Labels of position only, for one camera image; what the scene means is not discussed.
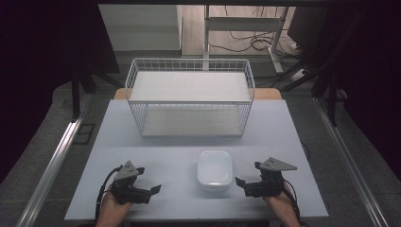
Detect white cabinet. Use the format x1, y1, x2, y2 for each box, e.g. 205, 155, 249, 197
98, 4, 183, 52

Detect white plastic container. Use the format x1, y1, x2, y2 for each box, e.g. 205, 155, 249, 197
196, 149, 234, 193

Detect aluminium rail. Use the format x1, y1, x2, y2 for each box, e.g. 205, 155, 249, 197
14, 94, 93, 227
311, 94, 391, 227

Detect wooden table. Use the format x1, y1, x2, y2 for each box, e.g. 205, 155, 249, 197
113, 87, 283, 101

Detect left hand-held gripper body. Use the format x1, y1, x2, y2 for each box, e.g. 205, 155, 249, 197
111, 160, 146, 204

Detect black metal stand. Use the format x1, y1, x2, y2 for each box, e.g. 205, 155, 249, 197
280, 12, 363, 127
69, 64, 124, 122

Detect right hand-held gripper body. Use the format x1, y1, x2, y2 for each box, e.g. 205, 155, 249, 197
253, 156, 298, 199

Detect person's right hand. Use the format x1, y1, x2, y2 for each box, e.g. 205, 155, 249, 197
262, 183, 302, 227

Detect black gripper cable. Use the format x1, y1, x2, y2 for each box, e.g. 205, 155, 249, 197
95, 165, 123, 221
283, 179, 302, 223

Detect white metal desk frame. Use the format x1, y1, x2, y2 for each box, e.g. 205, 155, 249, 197
202, 4, 289, 75

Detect white power strip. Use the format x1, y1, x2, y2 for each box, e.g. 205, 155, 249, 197
289, 68, 306, 82

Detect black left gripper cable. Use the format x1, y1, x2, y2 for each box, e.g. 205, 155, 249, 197
95, 165, 123, 221

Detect person's left hand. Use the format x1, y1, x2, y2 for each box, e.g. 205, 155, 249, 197
95, 184, 134, 227

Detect white wire basket rack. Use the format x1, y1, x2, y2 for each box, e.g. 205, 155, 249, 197
124, 58, 256, 138

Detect black floor cables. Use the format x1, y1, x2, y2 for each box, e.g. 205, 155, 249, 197
208, 5, 308, 88

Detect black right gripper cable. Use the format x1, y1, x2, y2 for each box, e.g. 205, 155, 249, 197
283, 179, 302, 223

